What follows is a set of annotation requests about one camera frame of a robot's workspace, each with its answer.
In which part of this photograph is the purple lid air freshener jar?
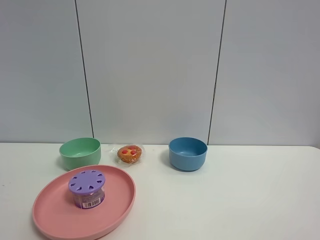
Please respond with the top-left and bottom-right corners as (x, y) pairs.
(68, 169), (106, 209)

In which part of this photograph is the blue plastic bowl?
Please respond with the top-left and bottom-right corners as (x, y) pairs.
(168, 137), (208, 172)

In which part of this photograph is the wrapped fruit tart pastry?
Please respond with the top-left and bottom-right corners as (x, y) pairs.
(107, 144), (146, 167)

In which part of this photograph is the green plastic bowl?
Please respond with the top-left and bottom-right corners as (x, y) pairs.
(59, 137), (101, 170)

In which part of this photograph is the pink plastic plate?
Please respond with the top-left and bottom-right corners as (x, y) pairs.
(32, 165), (136, 240)

